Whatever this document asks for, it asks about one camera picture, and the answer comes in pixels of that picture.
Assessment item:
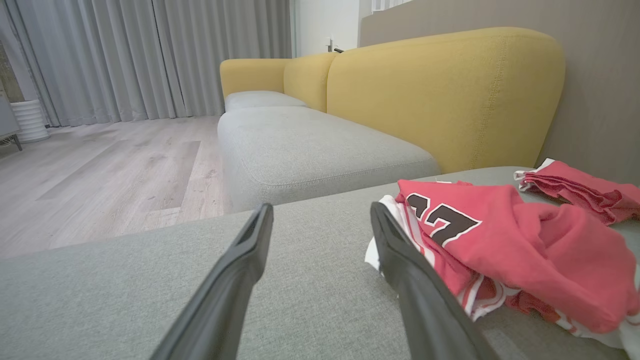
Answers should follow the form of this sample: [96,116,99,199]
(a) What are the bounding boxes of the yellow sofa armrest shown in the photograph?
[220,58,293,99]

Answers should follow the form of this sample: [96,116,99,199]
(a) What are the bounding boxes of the small grey sofa seat cushion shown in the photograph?
[224,90,308,113]

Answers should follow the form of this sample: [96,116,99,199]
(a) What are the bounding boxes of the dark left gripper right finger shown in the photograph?
[370,201,501,360]

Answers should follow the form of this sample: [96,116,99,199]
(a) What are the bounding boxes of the red basketball jersey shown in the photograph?
[365,179,640,360]

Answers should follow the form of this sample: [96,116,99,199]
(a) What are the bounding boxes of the red basketball shorts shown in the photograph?
[514,158,640,226]

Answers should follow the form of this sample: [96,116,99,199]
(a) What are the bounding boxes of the white ribbed cylinder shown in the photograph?
[11,99,51,144]

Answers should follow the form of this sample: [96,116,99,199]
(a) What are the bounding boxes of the large yellow sofa backrest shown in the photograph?
[326,27,566,174]

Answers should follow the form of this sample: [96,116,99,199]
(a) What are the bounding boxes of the small yellow sofa backrest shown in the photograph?
[283,52,337,113]

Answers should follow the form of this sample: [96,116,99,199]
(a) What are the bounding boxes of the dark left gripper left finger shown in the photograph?
[150,202,275,360]

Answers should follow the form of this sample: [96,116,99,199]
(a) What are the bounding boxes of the white door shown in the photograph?
[295,0,373,57]

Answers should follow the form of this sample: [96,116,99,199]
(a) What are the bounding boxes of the grey pleated curtain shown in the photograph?
[0,0,157,127]
[152,0,293,118]

